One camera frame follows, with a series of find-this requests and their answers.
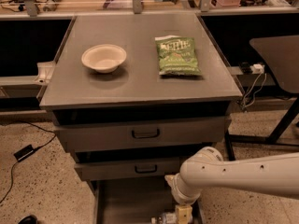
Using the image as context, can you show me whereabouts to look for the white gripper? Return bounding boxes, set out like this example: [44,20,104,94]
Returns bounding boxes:
[175,204,192,224]

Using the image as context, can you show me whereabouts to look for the black floor cable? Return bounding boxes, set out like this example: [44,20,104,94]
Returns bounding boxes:
[0,119,57,204]

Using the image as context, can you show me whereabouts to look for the grey drawer cabinet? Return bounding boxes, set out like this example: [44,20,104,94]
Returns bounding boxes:
[39,12,244,224]

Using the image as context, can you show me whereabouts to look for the clear plastic water bottle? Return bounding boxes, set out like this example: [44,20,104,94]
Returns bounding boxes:
[150,213,177,224]

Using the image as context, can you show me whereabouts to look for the grey middle drawer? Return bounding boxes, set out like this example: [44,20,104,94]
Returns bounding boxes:
[74,156,188,181]

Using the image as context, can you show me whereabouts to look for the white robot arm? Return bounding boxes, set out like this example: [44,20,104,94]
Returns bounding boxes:
[165,147,299,224]

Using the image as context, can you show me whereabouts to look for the grey drawer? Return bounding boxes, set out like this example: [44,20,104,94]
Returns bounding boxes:
[54,116,231,152]
[74,156,188,181]
[92,173,206,224]

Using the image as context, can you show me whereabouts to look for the grey bottom drawer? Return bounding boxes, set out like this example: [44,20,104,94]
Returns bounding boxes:
[92,173,206,224]

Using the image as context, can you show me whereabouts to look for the white power strip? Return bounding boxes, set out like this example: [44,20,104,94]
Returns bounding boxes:
[239,63,264,74]

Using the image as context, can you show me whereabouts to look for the black power adapter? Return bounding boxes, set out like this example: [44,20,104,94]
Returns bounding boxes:
[14,145,35,162]

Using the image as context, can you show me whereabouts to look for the green chip bag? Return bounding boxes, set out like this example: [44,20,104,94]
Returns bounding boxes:
[155,35,201,76]

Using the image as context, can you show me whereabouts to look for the white paper bowl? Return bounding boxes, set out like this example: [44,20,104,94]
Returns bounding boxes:
[81,44,127,74]

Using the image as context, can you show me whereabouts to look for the grey top drawer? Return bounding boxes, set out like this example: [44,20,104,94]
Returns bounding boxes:
[54,116,231,152]

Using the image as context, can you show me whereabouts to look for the white plastic bracket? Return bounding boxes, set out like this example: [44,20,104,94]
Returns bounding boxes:
[34,61,56,85]

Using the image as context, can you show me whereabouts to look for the black shoe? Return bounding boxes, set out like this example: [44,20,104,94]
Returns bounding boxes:
[18,215,38,224]

